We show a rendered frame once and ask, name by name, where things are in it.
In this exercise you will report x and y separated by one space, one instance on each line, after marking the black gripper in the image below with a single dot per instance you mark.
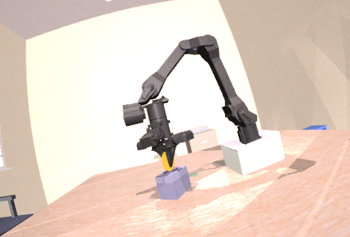
170 144

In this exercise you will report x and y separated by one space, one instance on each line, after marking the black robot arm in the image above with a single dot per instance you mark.
235 109

